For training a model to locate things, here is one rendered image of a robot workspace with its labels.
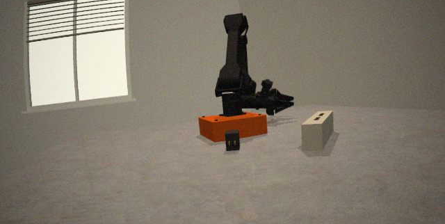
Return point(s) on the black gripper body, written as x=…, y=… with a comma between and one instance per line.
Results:
x=268, y=104

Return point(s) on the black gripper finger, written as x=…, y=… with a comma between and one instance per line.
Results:
x=284, y=97
x=281, y=104

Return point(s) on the black two-prong plug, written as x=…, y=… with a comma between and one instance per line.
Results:
x=232, y=140

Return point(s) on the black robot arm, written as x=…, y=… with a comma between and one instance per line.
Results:
x=234, y=76

